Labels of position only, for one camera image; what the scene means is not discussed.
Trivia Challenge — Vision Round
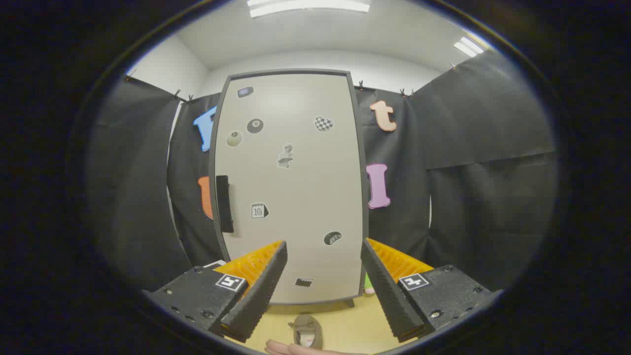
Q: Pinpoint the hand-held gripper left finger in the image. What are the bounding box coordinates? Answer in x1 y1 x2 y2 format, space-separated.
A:
143 240 288 343

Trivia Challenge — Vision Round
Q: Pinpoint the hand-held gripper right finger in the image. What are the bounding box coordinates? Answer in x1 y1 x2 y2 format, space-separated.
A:
361 238 503 343

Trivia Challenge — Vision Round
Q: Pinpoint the brown fuzzy shoe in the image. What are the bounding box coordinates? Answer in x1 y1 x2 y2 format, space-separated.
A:
288 314 323 350

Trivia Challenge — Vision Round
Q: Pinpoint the black cabinet door handle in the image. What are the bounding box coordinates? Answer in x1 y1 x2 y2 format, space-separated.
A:
216 175 234 233

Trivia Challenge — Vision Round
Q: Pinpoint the grey shoe cabinet door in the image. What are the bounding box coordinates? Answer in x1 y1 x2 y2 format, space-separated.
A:
215 74 364 304

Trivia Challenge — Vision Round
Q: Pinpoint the grey shoe cabinet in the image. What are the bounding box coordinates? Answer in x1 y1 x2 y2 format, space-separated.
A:
209 68 370 309

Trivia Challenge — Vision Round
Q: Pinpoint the black backdrop cloth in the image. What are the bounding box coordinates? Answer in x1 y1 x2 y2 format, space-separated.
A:
89 49 558 291

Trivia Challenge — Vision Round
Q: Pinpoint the long ceiling light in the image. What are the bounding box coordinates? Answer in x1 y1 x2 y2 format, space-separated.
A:
246 0 370 18

